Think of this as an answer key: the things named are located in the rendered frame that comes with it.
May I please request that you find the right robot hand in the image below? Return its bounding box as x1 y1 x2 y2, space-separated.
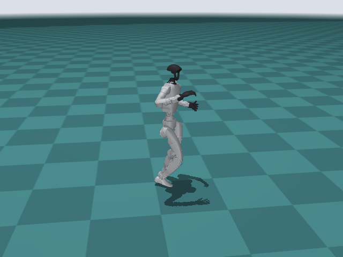
177 90 196 101

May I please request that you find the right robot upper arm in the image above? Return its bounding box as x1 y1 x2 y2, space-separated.
155 85 171 108

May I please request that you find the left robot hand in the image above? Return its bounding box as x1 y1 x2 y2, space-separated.
188 101 198 111

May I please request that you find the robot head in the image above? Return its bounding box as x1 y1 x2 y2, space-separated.
167 64 182 85

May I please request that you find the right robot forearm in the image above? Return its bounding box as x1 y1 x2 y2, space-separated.
155 95 181 106

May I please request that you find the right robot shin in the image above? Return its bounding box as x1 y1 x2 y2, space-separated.
159 157 181 180

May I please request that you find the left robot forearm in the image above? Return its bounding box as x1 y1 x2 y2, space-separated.
178 100 189 107

